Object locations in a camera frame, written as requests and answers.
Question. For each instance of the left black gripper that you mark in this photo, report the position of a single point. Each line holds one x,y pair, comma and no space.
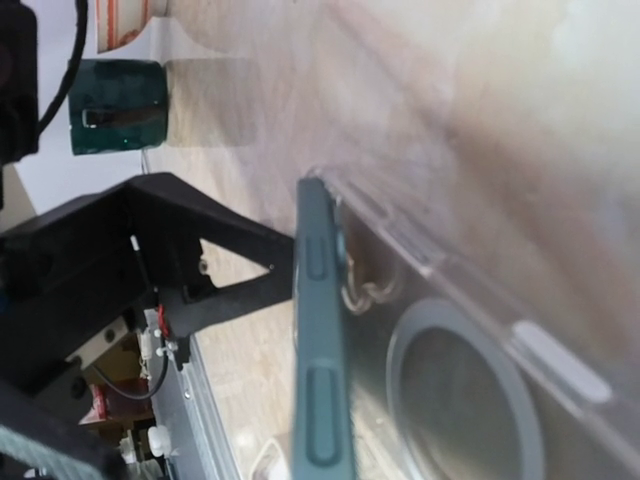
159,242

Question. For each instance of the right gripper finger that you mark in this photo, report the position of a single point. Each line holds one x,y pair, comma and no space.
38,439

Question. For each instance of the clear magsafe phone case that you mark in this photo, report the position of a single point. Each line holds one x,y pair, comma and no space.
452,375

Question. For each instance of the dark green mug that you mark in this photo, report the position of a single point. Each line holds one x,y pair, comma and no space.
118,105

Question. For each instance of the red white patterned bowl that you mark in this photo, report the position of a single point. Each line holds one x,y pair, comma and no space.
120,22

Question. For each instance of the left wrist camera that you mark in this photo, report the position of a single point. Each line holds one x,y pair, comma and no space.
19,83

